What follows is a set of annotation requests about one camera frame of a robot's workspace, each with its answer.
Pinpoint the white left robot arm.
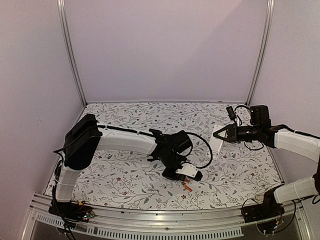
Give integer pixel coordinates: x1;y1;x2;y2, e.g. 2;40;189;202
53;114;198;217

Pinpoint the left aluminium frame post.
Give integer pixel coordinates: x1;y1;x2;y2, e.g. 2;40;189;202
56;0;88;107

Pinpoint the aluminium frame post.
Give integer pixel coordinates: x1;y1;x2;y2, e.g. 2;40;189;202
245;0;275;106
56;0;88;107

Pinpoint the aluminium front rail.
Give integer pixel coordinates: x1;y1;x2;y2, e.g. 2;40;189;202
21;192;311;240

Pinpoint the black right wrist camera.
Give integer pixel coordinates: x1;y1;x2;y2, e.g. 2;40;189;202
226;106;237;121

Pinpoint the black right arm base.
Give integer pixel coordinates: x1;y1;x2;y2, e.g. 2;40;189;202
240;189;285;223

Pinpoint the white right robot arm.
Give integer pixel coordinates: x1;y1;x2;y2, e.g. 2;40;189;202
212;105;320;218

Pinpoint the white battery cover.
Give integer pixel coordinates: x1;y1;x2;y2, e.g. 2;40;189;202
141;162;150;169

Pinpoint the right aluminium frame post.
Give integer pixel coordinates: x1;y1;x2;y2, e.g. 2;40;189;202
245;0;275;106

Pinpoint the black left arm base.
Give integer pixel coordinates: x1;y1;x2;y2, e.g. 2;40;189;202
48;200;95;222

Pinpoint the white remote control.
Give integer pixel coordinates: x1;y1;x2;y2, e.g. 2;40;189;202
209;124;224;161

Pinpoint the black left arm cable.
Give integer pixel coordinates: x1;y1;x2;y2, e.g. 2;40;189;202
184;132;213;170

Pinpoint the floral patterned table mat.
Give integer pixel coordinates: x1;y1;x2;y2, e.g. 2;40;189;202
42;102;285;211

